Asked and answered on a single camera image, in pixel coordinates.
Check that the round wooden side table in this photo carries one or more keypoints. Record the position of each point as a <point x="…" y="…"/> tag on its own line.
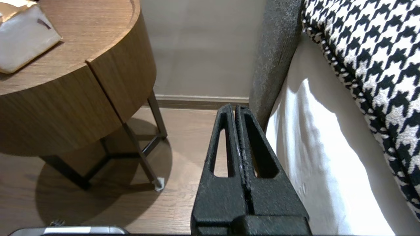
<point x="98" y="26"/>

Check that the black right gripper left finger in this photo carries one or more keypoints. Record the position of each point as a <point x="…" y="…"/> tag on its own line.
<point x="220" y="196"/>

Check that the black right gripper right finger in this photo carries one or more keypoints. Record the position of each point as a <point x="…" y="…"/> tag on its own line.
<point x="275" y="196"/>

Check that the white bed sheet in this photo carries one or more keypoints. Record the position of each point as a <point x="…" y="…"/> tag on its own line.
<point x="328" y="157"/>

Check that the black white houndstooth pillow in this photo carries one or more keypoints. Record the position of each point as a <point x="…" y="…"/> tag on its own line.
<point x="377" y="59"/>

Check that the grey fabric bed headboard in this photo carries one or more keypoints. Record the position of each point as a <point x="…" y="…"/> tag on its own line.
<point x="275" y="49"/>

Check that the wooden table drawer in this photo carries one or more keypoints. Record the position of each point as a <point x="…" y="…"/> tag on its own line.
<point x="49" y="111"/>

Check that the white and gold tissue pack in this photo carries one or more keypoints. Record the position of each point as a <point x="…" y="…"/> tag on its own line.
<point x="23" y="42"/>

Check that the brown skirting board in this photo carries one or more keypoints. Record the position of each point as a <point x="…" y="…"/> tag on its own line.
<point x="197" y="101"/>

